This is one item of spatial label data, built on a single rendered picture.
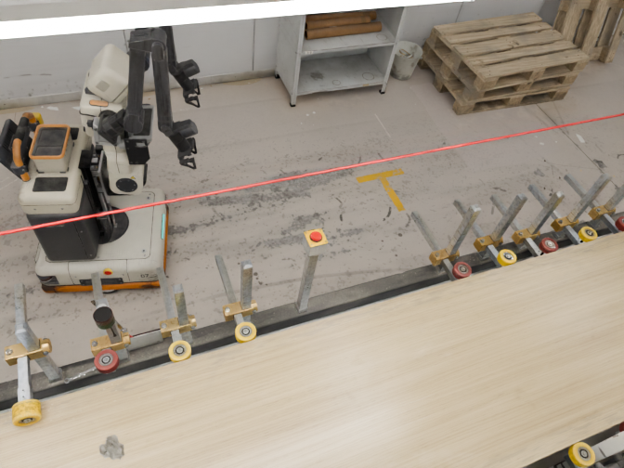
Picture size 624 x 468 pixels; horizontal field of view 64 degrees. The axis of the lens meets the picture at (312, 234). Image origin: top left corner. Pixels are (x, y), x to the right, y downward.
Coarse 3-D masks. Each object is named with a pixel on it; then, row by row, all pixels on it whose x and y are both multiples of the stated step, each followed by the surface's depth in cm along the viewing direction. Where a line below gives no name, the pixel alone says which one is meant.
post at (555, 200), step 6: (558, 192) 228; (552, 198) 231; (558, 198) 228; (546, 204) 236; (552, 204) 232; (558, 204) 233; (546, 210) 237; (552, 210) 236; (540, 216) 241; (546, 216) 239; (534, 222) 246; (540, 222) 242; (528, 228) 250; (534, 228) 246; (522, 246) 257
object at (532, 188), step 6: (528, 186) 273; (534, 186) 271; (534, 192) 270; (540, 192) 269; (540, 198) 266; (546, 198) 266; (552, 216) 261; (558, 216) 259; (564, 228) 256; (570, 228) 254; (570, 234) 253; (576, 234) 252; (576, 240) 250
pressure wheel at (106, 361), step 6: (102, 354) 177; (108, 354) 177; (114, 354) 177; (96, 360) 175; (102, 360) 176; (108, 360) 176; (114, 360) 176; (96, 366) 174; (102, 366) 174; (108, 366) 174; (114, 366) 175; (102, 372) 175; (108, 372) 176
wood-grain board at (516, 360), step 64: (576, 256) 234; (320, 320) 196; (384, 320) 200; (448, 320) 204; (512, 320) 207; (576, 320) 211; (128, 384) 172; (192, 384) 175; (256, 384) 177; (320, 384) 180; (384, 384) 183; (448, 384) 186; (512, 384) 189; (576, 384) 193; (0, 448) 155; (64, 448) 157; (128, 448) 159; (192, 448) 162; (256, 448) 164; (320, 448) 167; (384, 448) 169; (448, 448) 172; (512, 448) 174
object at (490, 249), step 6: (456, 204) 254; (462, 204) 253; (462, 210) 251; (462, 216) 251; (474, 222) 247; (474, 228) 244; (480, 228) 244; (474, 234) 245; (480, 234) 242; (492, 246) 238; (492, 252) 236; (492, 258) 237; (498, 264) 233
